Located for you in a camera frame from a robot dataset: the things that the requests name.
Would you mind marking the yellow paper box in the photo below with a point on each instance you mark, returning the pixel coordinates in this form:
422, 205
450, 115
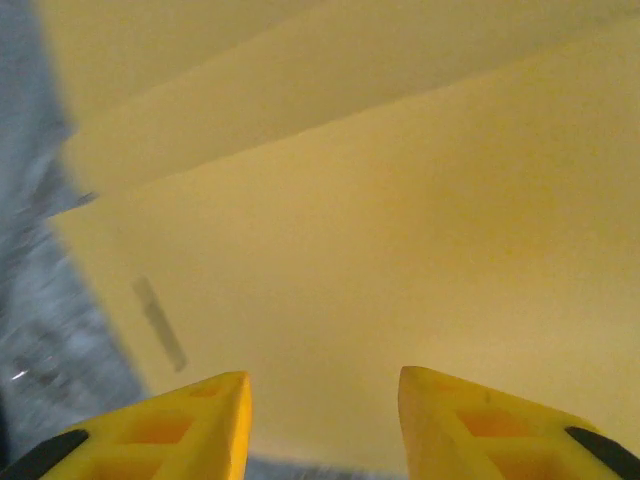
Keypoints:
375, 200

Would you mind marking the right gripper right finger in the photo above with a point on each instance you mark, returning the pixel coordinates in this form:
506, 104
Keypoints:
475, 435

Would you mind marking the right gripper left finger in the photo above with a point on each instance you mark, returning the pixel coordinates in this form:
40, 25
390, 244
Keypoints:
175, 440

